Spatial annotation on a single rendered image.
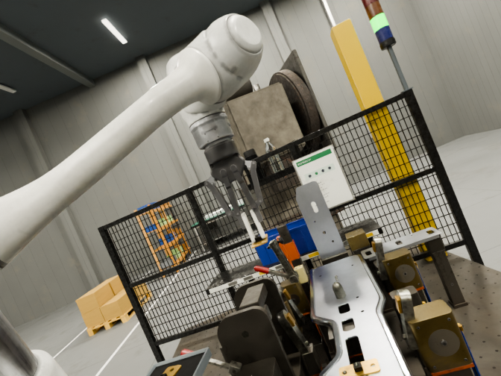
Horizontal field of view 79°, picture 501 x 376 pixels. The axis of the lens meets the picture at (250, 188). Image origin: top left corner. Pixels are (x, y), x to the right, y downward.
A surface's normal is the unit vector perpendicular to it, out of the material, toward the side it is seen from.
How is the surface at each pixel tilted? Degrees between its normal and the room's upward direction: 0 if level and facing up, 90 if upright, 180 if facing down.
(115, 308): 90
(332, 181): 90
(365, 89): 90
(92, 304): 90
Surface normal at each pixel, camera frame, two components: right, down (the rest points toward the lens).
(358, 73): -0.18, 0.11
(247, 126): 0.18, -0.02
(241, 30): 0.59, -0.29
